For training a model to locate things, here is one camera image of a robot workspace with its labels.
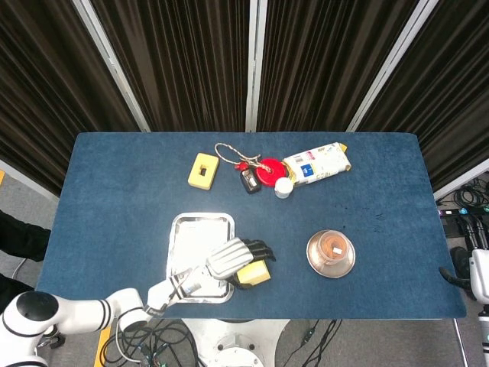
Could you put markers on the rectangular steel tray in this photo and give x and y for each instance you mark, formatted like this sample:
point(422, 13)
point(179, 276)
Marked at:
point(195, 237)

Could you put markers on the silver metal bowl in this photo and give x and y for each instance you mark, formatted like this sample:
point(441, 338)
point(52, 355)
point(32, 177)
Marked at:
point(330, 270)

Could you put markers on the yellow sponge block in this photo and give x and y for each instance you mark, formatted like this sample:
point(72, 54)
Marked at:
point(254, 272)

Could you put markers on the plastic cup with orange contents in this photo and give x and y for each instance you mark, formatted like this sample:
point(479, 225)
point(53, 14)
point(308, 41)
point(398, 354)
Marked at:
point(334, 246)

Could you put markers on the white printed food bag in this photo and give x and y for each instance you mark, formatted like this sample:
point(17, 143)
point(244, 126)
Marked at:
point(319, 164)

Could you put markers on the red round flat disc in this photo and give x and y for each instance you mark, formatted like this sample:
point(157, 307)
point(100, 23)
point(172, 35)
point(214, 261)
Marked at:
point(272, 168)

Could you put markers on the small black device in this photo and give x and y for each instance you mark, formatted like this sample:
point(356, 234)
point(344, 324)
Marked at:
point(251, 182)

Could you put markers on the yellow sponge with hole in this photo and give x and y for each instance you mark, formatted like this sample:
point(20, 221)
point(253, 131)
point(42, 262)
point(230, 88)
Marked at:
point(196, 177)

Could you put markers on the white partition post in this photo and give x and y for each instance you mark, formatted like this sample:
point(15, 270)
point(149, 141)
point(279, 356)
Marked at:
point(255, 65)
point(393, 65)
point(112, 65)

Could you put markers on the black power strip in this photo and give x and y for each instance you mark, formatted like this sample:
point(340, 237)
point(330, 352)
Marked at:
point(464, 211)

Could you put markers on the person in black clothes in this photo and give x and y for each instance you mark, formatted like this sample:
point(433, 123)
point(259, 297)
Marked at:
point(19, 237)

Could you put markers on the dark pleated curtain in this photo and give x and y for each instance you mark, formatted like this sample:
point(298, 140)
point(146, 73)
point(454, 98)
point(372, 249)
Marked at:
point(324, 65)
point(46, 76)
point(451, 95)
point(183, 65)

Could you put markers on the black rounded floor object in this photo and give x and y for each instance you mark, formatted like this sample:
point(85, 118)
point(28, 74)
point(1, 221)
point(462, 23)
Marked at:
point(460, 260)

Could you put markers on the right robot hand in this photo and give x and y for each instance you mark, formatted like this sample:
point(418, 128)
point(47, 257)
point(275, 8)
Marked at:
point(480, 273)

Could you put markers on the small white jar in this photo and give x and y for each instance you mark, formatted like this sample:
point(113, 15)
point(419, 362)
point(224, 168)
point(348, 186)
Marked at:
point(284, 188)

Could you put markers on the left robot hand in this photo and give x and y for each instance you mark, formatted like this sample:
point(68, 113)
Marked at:
point(229, 258)

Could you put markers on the blue table cloth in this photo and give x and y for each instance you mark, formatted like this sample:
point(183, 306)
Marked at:
point(126, 221)

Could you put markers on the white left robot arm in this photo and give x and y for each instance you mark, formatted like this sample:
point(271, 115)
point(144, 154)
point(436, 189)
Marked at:
point(76, 311)

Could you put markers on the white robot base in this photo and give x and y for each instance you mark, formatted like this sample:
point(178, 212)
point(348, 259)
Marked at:
point(237, 336)

